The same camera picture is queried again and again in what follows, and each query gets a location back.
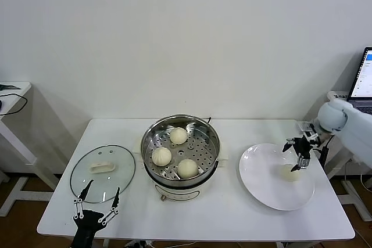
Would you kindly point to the flat black tool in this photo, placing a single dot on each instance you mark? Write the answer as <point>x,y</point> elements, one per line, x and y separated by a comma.
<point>10,86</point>

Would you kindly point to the white floor power strip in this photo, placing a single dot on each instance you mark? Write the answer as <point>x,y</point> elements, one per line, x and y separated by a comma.
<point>136,243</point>

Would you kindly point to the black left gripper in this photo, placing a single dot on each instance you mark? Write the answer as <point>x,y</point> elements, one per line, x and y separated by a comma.
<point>87,218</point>

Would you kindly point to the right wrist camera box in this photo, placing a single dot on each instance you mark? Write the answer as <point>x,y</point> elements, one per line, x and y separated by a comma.
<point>311,136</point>

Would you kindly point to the white side table with laptop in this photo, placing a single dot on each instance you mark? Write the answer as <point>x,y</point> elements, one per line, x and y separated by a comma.
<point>330,96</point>

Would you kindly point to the grey open laptop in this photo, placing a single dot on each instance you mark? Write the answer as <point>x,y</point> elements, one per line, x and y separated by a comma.
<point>363,73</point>

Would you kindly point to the white label black text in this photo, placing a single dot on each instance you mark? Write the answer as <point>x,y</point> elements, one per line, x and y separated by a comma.
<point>340,96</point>

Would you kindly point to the white steamed baozi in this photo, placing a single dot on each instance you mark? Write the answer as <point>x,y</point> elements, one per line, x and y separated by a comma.
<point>286,174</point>
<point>161,156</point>
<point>178,135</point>
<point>187,168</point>

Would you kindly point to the perforated steel steamer basket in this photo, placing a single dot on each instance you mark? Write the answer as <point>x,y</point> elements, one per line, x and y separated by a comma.
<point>200,149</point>

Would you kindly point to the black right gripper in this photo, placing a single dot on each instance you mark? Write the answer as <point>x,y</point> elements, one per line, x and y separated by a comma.
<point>303,147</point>

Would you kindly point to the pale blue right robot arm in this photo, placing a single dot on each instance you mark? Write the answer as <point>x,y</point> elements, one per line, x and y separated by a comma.
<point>332,115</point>

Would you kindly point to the white round plate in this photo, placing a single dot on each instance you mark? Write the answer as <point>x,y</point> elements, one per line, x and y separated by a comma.
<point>261,178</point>

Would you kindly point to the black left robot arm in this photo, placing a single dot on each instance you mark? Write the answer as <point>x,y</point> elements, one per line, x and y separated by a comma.
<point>83,240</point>

